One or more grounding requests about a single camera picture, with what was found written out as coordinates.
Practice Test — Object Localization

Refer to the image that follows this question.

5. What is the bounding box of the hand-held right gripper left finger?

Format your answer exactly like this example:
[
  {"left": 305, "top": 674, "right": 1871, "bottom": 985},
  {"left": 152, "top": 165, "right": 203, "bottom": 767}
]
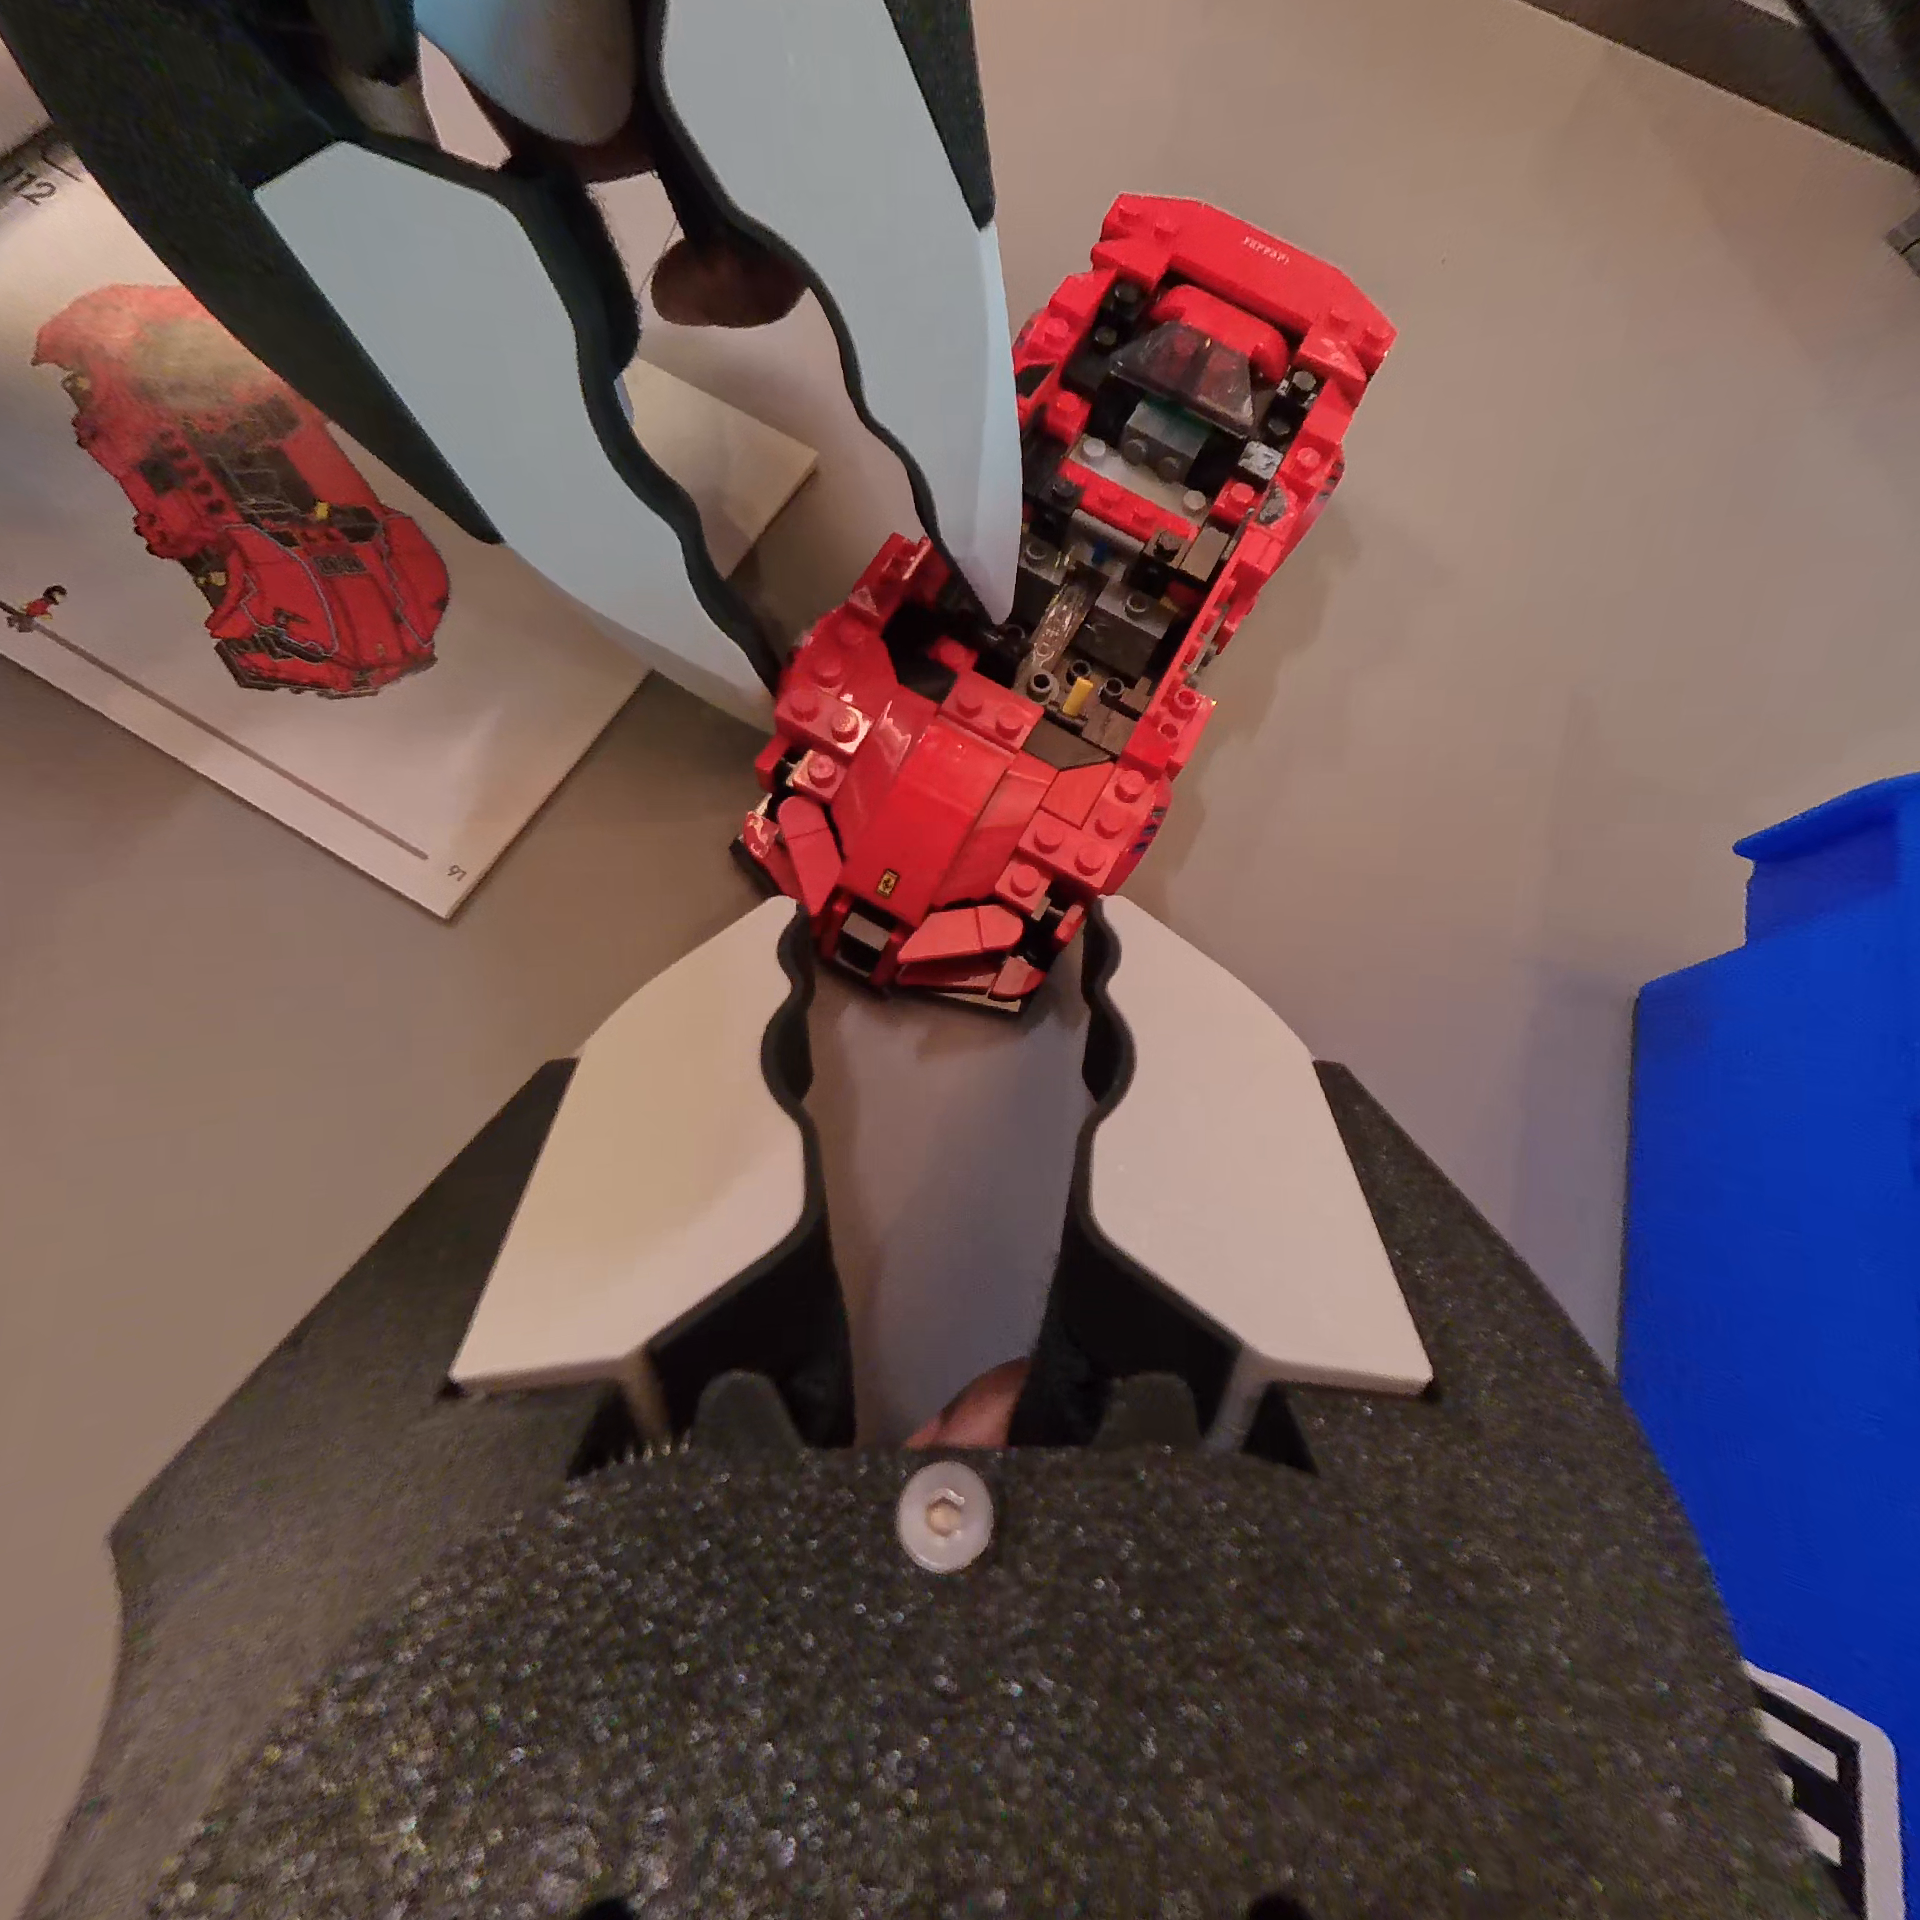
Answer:
[{"left": 444, "top": 894, "right": 858, "bottom": 1443}]

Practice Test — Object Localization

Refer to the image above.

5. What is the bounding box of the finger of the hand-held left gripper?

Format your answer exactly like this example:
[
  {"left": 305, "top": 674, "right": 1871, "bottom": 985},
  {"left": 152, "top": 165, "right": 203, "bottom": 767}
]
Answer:
[
  {"left": 646, "top": 0, "right": 1028, "bottom": 628},
  {"left": 253, "top": 139, "right": 790, "bottom": 734}
]

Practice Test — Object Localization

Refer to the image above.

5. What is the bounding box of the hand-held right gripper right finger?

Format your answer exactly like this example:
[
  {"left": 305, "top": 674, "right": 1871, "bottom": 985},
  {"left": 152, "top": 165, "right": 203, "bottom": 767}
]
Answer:
[{"left": 1028, "top": 894, "right": 1439, "bottom": 1451}]

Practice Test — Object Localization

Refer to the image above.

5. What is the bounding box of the lego instruction booklet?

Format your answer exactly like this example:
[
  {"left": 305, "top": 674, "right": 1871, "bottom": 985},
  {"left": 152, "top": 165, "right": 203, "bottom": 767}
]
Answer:
[{"left": 0, "top": 123, "right": 818, "bottom": 919}]

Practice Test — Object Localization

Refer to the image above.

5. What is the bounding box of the red lego car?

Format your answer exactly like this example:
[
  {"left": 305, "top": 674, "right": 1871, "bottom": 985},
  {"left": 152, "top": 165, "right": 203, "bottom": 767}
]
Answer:
[{"left": 728, "top": 190, "right": 1400, "bottom": 1023}]

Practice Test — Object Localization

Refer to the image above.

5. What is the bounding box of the person's left hand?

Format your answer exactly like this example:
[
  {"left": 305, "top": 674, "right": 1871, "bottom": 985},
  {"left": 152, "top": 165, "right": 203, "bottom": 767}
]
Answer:
[{"left": 456, "top": 87, "right": 803, "bottom": 330}]

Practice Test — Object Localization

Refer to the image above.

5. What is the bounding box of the blue plastic bin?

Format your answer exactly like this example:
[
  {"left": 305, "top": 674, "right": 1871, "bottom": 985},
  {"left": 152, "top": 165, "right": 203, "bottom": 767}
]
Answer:
[{"left": 1610, "top": 772, "right": 1920, "bottom": 1754}]

